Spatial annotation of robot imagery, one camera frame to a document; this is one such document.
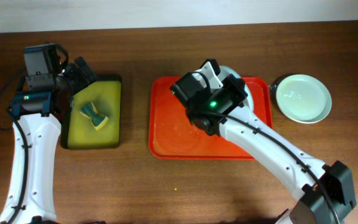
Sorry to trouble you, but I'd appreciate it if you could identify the light blue plate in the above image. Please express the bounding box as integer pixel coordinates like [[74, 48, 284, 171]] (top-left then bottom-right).
[[219, 65, 254, 111]]

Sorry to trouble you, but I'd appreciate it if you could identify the yellow green scrub sponge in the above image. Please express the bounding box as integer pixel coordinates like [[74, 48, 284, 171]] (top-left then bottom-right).
[[80, 102, 109, 130]]

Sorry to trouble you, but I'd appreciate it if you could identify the pale green plate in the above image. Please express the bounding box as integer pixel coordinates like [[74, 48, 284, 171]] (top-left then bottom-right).
[[275, 74, 332, 124]]

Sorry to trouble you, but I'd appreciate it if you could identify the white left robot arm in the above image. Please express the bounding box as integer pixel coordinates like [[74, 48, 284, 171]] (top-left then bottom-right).
[[0, 57, 97, 223]]

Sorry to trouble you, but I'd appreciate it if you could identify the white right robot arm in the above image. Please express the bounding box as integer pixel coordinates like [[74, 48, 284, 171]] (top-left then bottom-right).
[[170, 59, 357, 223]]

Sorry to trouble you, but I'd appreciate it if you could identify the red plastic tray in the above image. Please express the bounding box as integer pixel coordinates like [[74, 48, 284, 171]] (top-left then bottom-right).
[[148, 76, 273, 161]]

